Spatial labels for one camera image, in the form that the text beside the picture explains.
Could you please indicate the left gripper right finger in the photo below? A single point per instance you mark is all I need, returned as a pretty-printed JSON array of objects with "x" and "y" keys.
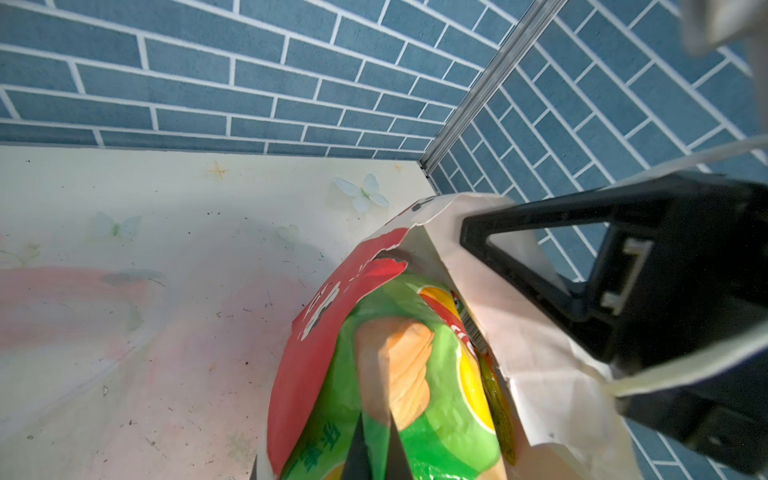
[{"x": 397, "y": 466}]

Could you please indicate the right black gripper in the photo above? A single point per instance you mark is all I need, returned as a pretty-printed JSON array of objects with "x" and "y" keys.
[{"x": 676, "y": 300}]

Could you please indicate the green chips bag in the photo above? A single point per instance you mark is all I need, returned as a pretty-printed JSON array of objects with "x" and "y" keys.
[{"x": 400, "y": 354}]

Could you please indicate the red white paper bag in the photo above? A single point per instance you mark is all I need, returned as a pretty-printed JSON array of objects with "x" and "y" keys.
[{"x": 554, "y": 406}]

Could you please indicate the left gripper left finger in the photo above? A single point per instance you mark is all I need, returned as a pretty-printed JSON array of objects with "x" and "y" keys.
[{"x": 357, "y": 465}]

